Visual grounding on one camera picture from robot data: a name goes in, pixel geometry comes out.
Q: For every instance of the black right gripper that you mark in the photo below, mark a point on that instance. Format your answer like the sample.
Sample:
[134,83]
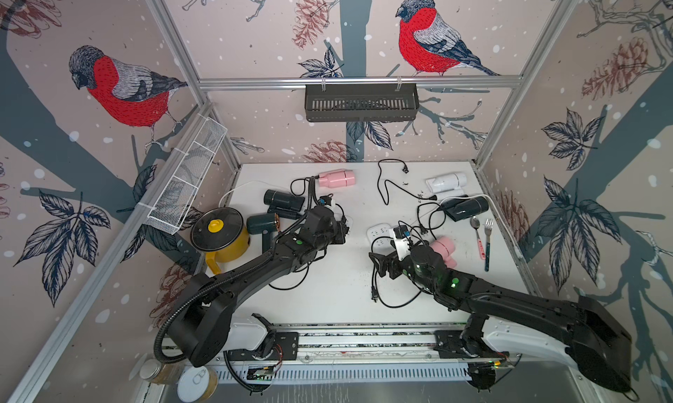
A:
[383,267]

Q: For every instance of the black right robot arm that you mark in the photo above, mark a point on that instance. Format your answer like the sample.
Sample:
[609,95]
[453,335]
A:
[581,334]

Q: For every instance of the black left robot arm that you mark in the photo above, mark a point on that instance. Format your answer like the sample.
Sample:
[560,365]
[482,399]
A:
[199,325]

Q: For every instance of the white power strip right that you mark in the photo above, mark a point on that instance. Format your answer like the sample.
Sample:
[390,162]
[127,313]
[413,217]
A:
[378,231]

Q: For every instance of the dark green folding hair dryer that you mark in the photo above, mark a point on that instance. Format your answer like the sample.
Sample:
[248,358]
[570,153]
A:
[462,208]

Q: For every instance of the pink folding hair dryer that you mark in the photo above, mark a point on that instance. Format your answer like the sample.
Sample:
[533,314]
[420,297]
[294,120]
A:
[337,178]

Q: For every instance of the white folding hair dryer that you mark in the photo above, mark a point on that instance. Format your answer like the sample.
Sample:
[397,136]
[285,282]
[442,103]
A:
[446,183]

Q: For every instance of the dark green small hair dryer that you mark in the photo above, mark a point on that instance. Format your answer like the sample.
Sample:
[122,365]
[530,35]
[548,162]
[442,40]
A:
[284,205]

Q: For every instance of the green copper long hair dryer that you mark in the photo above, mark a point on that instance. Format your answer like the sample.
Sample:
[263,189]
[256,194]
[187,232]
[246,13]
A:
[264,225]

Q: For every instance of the yellow pot with glass lid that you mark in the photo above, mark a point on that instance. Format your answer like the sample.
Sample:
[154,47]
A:
[221,234]

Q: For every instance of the white lidded tin can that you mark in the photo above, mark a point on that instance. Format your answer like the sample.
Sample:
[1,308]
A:
[197,384]

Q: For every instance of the glass jar with lid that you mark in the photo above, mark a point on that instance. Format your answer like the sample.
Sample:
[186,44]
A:
[156,372]

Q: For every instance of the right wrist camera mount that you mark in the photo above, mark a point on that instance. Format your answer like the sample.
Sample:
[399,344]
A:
[403,241]

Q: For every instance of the silver spoon pink handle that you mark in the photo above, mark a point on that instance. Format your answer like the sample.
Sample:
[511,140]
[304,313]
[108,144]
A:
[475,224]

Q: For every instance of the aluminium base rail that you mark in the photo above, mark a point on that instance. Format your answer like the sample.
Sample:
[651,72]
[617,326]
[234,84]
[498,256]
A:
[313,355]

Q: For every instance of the silver fork dark handle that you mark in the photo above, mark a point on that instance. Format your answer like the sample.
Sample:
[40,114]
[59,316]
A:
[489,226]

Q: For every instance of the black hanging wall basket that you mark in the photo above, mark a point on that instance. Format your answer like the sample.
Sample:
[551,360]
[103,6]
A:
[386,102]

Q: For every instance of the white wire basket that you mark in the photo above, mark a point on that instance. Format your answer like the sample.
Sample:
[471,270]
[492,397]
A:
[169,211]

